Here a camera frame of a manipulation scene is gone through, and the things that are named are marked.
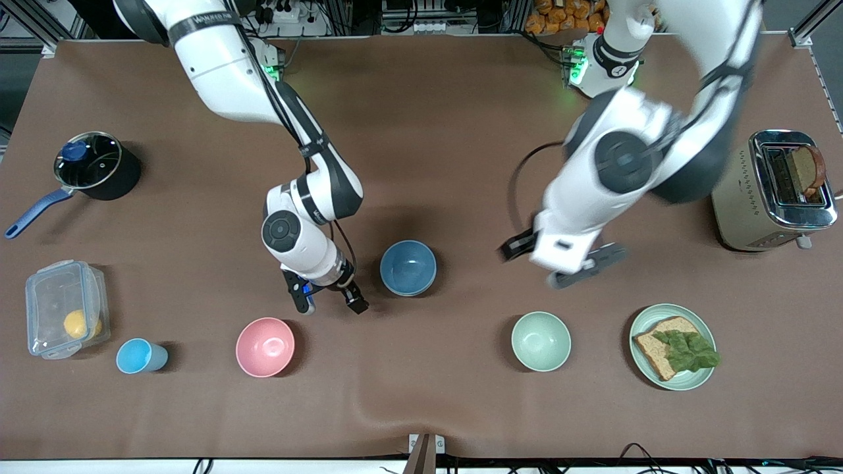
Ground pale green plate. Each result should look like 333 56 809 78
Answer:
629 303 717 392

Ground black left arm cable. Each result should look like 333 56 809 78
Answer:
512 141 568 239

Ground pale green bowl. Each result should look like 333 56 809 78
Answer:
511 311 572 373

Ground black saucepan blue handle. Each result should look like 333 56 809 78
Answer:
5 130 142 240

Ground yellow fruit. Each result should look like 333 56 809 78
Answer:
63 309 103 341

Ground brown bread slice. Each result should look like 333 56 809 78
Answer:
633 316 702 382

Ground beige chrome toaster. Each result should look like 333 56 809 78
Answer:
711 129 838 252

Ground orange snack bags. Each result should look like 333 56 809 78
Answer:
525 0 607 35

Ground green lettuce leaf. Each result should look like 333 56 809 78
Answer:
652 329 721 373

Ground blue bowl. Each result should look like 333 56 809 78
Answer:
380 240 437 297

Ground light blue cup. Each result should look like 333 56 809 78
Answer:
116 338 169 375

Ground brown table cover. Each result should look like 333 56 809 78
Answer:
0 34 843 460

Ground pink bowl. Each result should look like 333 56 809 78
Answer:
236 317 296 379

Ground glass lid blue knob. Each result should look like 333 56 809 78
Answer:
54 132 123 190

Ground clear plastic lidded container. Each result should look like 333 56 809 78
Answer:
25 260 111 360

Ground metal table clamp bracket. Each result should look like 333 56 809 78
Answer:
408 433 446 474

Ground aluminium frame strut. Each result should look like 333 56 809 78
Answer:
789 0 843 136

